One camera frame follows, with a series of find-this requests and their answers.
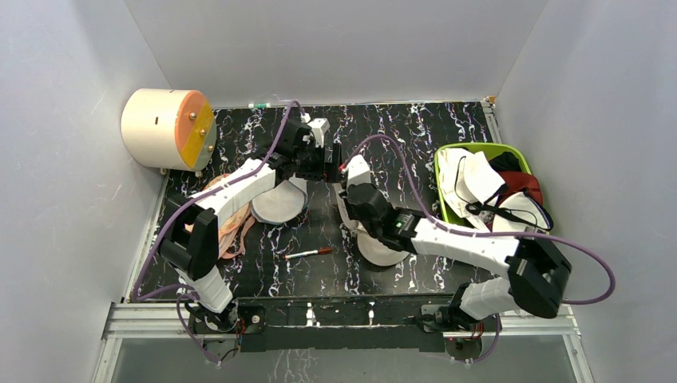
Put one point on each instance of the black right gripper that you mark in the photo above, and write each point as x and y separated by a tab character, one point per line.
357	195

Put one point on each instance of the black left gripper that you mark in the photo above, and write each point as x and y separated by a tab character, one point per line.
334	169

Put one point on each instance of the black bra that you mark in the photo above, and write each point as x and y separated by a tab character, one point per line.
519	212

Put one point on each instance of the white bra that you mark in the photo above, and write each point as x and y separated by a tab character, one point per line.
468	185

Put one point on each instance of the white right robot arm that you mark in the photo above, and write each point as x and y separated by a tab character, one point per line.
528	274

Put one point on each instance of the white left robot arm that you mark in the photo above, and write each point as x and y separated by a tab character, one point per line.
190	243

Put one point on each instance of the pink floral laundry bag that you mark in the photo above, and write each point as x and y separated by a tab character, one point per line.
233	231

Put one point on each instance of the maroon bra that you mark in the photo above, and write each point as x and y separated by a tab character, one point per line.
516	182

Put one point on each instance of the red capped marker pen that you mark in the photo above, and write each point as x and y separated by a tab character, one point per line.
320	251

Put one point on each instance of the green white tape strip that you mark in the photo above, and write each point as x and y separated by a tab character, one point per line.
259	105

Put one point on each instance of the green plastic basket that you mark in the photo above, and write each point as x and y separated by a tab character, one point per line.
490	150

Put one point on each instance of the black garment in basket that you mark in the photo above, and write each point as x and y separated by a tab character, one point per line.
506	162

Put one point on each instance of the cream drum with orange lid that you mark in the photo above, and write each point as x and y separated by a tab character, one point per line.
169	129

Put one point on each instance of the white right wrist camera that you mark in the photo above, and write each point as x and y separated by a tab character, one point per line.
357	171

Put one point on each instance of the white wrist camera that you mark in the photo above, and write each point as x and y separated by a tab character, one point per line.
357	171
319	128

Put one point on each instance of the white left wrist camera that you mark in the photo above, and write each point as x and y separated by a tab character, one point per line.
319	128

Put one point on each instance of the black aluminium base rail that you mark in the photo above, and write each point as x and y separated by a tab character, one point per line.
351	322

